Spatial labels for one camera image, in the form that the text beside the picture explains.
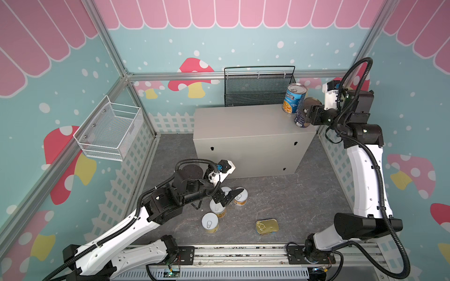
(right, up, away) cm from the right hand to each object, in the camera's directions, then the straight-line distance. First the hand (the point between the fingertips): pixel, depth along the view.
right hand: (309, 106), depth 67 cm
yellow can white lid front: (-40, -49, +11) cm, 64 cm away
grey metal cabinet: (-17, -12, +12) cm, 24 cm away
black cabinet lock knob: (-1, -14, +11) cm, 17 cm away
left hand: (-30, -28, -5) cm, 41 cm away
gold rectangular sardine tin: (-14, -51, +11) cm, 54 cm away
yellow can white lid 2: (-36, -44, +13) cm, 58 cm away
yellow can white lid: (-25, -41, +19) cm, 51 cm away
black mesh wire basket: (-16, +19, +28) cm, 37 cm away
